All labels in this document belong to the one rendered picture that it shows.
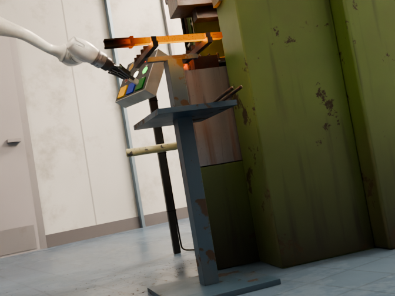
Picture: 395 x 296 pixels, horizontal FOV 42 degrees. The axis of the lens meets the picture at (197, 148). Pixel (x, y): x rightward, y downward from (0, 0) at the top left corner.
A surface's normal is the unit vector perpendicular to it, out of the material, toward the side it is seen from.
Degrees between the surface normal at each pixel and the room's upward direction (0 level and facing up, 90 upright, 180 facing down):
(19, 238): 90
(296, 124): 90
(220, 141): 90
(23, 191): 90
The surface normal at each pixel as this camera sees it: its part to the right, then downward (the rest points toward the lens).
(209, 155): 0.24, -0.09
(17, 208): 0.52, -0.13
